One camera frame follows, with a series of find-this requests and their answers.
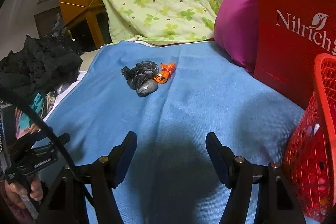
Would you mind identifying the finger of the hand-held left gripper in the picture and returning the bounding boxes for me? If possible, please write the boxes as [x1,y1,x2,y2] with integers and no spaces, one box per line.
[19,133,71,151]

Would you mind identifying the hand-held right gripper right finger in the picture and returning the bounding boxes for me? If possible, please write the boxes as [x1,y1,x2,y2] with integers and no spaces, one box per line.
[205,132,306,224]

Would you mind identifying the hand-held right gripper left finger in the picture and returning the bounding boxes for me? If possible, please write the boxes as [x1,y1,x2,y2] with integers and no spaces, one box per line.
[34,131,138,224]

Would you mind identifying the black plastic bag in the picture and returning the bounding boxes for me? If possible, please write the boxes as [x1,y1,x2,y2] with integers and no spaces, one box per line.
[121,61,161,97]

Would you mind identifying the orange wrapper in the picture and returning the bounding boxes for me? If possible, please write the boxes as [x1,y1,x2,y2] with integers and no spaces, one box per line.
[154,62,176,84]

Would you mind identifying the red plastic basket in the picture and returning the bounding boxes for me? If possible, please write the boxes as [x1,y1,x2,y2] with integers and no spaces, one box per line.
[283,53,336,223]

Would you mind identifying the person's left forearm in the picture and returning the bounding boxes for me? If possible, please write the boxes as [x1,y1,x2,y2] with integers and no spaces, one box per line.
[0,187,37,224]

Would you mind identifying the person's left hand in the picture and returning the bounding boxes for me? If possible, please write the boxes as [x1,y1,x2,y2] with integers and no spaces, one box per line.
[5,179,45,210]

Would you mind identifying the colourful clothes pile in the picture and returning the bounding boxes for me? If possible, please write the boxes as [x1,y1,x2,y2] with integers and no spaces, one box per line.
[14,82,79,140]

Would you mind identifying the blue blanket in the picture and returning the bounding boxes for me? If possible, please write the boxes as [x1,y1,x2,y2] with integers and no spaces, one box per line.
[34,40,315,224]

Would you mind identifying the black cloth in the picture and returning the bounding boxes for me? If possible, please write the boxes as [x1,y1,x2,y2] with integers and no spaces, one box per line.
[0,27,83,98]

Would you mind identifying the magenta pillow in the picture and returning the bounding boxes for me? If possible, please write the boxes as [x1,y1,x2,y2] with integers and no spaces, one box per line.
[213,0,260,73]

